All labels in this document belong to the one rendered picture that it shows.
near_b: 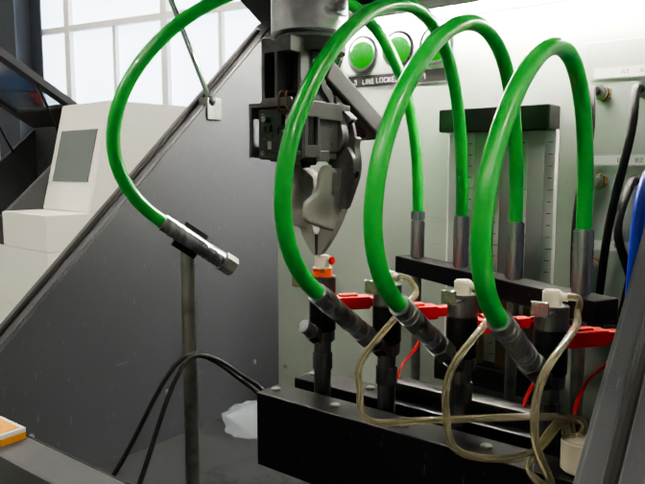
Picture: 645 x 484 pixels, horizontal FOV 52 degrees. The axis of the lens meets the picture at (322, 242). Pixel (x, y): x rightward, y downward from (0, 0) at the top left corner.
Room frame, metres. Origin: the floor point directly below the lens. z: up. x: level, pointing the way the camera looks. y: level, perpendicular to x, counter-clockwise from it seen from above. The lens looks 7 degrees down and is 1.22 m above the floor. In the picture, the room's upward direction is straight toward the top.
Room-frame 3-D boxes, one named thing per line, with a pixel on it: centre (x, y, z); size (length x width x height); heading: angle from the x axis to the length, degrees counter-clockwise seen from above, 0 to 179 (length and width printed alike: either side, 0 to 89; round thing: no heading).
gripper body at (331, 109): (0.66, 0.02, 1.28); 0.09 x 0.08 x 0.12; 142
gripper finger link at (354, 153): (0.67, -0.02, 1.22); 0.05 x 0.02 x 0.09; 52
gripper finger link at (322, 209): (0.65, 0.00, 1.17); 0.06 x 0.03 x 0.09; 142
